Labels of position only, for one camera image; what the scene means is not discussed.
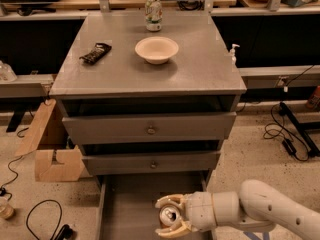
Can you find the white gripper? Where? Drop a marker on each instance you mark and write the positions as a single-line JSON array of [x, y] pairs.
[[198, 210]]

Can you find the orange soda can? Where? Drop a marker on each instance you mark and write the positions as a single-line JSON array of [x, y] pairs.
[[169, 216]]

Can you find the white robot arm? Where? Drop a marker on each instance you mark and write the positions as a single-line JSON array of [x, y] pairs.
[[256, 207]]

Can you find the grey bottom drawer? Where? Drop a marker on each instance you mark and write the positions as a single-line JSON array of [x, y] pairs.
[[127, 204]]

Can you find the grey drawer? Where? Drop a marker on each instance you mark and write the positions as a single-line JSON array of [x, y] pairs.
[[127, 204], [149, 127], [151, 162]]

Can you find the grey middle drawer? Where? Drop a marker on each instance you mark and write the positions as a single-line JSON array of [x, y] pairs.
[[151, 162]]

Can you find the grey top drawer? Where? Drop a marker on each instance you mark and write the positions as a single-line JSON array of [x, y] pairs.
[[149, 127]]

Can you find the grey drawer cabinet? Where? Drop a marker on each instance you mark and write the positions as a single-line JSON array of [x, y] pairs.
[[200, 78]]

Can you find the green white soda can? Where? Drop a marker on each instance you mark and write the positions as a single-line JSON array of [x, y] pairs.
[[153, 15]]

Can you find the wooden block stand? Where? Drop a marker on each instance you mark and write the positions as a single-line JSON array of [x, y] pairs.
[[62, 165]]

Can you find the black table leg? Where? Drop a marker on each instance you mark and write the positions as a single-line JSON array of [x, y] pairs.
[[303, 129]]

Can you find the white paper bowl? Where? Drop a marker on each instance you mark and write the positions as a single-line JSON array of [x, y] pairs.
[[156, 50]]

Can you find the wooden plank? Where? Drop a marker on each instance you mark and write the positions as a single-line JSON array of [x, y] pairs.
[[36, 129]]

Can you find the white pump bottle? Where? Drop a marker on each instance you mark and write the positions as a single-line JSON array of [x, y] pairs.
[[232, 53]]

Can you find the orange bottle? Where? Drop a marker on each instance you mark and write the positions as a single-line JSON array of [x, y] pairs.
[[314, 100]]

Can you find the clear plastic cup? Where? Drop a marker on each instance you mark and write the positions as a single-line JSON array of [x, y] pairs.
[[6, 210]]

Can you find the black snack bag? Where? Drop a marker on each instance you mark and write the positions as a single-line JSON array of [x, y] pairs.
[[99, 50]]

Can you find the clear plastic container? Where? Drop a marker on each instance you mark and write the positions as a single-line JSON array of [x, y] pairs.
[[6, 73]]

